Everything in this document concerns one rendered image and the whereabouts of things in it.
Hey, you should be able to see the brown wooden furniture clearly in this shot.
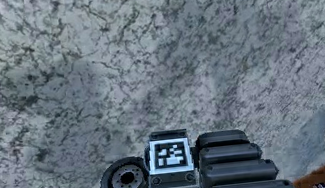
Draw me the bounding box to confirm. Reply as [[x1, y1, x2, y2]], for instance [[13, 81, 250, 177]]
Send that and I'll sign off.
[[291, 160, 325, 188]]

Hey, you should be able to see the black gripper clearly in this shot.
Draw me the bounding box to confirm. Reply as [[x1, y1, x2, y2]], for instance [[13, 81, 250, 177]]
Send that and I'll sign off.
[[95, 155, 152, 188]]

